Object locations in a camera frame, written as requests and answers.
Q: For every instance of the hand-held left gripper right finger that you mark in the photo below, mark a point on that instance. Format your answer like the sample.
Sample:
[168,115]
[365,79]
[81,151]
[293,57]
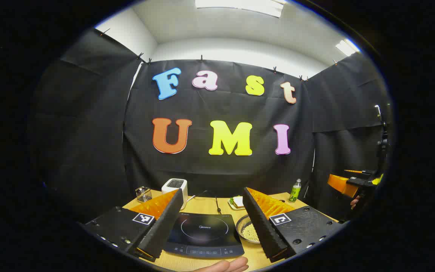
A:
[263,226]

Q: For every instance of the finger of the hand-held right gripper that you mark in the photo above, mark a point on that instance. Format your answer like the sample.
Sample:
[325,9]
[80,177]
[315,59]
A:
[340,183]

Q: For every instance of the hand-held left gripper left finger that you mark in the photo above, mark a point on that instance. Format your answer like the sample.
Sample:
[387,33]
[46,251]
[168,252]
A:
[164,223]

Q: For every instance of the stainless steel pot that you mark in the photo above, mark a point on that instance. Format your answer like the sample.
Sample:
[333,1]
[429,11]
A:
[244,228]

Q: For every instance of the black induction cooktop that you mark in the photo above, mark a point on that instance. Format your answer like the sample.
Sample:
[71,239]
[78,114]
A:
[202,234]

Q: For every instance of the pile of soybeans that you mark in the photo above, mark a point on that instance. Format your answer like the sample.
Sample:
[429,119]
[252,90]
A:
[251,233]

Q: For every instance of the pale square plate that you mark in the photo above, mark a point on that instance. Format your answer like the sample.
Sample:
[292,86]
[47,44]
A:
[234,206]

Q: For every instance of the white toaster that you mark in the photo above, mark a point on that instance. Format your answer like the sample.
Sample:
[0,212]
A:
[175,189]

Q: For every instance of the black tripod stand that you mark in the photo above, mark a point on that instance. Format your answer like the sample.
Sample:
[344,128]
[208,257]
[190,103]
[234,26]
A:
[383,143]

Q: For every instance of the green label drink bottle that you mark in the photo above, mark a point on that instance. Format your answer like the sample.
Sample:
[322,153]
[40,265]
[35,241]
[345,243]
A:
[295,192]

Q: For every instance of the small ceiling light panel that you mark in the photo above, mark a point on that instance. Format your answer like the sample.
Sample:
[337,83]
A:
[347,47]

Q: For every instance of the large ceiling light panel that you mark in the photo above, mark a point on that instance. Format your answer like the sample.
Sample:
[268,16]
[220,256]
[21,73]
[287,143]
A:
[240,5]

